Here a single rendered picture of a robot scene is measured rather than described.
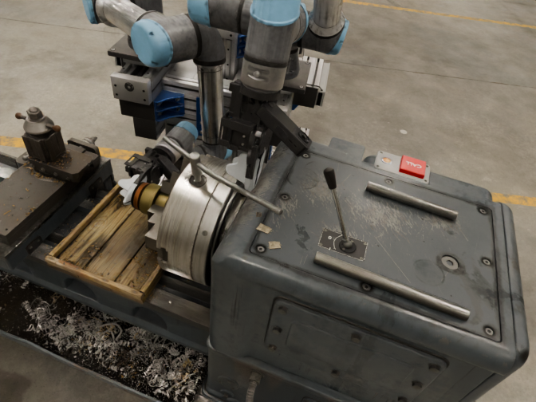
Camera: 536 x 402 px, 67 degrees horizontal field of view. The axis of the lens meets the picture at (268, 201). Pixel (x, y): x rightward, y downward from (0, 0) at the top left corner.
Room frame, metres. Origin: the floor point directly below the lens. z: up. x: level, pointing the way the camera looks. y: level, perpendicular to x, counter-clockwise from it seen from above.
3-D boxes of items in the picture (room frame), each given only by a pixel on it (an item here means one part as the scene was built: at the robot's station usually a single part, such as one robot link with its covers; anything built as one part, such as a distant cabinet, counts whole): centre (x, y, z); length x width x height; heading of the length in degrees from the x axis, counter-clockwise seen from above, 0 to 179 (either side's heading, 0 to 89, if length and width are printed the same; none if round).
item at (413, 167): (0.80, -0.34, 1.26); 0.06 x 0.06 x 0.02; 77
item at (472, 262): (0.61, -0.24, 1.06); 0.59 x 0.48 x 0.39; 77
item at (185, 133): (0.99, 0.30, 1.08); 0.11 x 0.08 x 0.09; 166
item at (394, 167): (0.80, -0.32, 1.23); 0.13 x 0.08 x 0.05; 77
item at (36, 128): (0.89, 0.68, 1.13); 0.08 x 0.08 x 0.03
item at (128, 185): (0.74, 0.37, 1.10); 0.09 x 0.06 x 0.03; 166
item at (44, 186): (0.83, 0.70, 0.95); 0.43 x 0.17 x 0.05; 167
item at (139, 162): (0.84, 0.35, 1.08); 0.12 x 0.09 x 0.08; 166
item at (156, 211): (0.61, 0.24, 1.09); 0.12 x 0.11 x 0.05; 167
